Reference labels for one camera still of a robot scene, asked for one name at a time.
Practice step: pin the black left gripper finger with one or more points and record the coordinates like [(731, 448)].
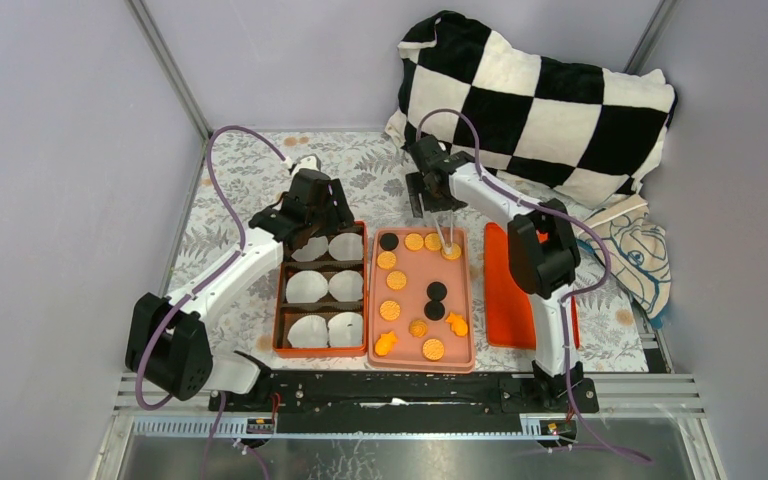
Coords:
[(316, 223), (340, 216)]

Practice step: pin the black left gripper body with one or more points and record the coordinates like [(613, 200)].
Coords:
[(329, 230)]

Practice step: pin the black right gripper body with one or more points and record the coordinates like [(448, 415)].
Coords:
[(436, 202)]

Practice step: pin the metal serving tongs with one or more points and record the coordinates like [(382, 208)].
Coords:
[(444, 224)]

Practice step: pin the orange cookie box with liners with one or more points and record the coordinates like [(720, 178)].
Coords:
[(321, 305)]

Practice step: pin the orange fish cookie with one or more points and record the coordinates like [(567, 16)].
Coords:
[(458, 324), (385, 343)]

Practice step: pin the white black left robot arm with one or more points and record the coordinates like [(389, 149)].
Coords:
[(168, 344)]

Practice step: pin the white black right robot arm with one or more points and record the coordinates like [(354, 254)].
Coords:
[(542, 252)]

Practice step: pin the white paper liner top left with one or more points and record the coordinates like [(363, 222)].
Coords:
[(314, 249)]

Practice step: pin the white paper liner top right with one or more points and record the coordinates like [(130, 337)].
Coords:
[(347, 247)]

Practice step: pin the floral tablecloth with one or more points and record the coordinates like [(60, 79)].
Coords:
[(248, 176)]

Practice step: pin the black sandwich cookie top left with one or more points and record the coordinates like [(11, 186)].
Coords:
[(389, 241)]

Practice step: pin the black sandwich cookie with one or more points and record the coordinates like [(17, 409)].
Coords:
[(434, 310), (436, 291), (389, 241)]

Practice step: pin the yellow round biscuit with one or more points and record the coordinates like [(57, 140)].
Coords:
[(433, 242), (452, 252), (386, 260), (414, 241), (390, 310), (396, 280), (433, 349)]

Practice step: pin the yellow round biscuit left upper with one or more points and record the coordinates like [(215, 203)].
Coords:
[(386, 260)]

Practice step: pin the white paper liner middle right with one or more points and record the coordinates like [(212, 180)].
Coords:
[(347, 286)]

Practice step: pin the yellow round biscuit left middle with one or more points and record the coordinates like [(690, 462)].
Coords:
[(396, 280)]

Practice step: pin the yellow round biscuit left lower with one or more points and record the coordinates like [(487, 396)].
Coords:
[(390, 310)]

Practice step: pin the black sandwich cookie upper centre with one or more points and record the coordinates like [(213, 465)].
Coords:
[(436, 291)]

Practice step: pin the pink cookie tray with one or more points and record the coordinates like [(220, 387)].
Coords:
[(421, 268)]

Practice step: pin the black sandwich cookie lower centre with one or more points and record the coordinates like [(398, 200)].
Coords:
[(434, 310)]

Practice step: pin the swirl butter cookie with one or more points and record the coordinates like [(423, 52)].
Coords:
[(418, 328)]

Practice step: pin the black white checkered pillow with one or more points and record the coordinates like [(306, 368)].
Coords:
[(587, 132)]

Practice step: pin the yellow round biscuit bottom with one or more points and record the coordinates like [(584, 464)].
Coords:
[(433, 349)]

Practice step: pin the orange box lid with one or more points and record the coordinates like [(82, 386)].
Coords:
[(509, 311)]

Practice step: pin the beige blue printed cloth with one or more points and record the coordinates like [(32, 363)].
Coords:
[(638, 253)]

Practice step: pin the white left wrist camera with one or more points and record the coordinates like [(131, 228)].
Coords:
[(310, 162)]

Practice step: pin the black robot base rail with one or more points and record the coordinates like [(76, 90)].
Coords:
[(389, 402)]

